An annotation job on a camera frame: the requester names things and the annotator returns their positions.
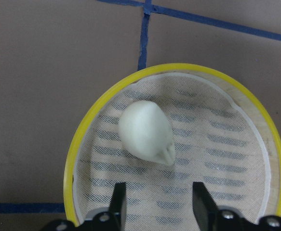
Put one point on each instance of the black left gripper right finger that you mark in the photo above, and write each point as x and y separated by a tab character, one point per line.
204	208

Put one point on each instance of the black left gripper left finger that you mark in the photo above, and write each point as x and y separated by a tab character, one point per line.
117	207

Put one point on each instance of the white steamed bun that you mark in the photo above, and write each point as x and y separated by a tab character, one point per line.
146	133

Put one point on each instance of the white mesh steamer liner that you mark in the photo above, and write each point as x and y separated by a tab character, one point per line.
215	143

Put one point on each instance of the yellow rimmed bamboo steamer tier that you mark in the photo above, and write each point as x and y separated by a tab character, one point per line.
241	96

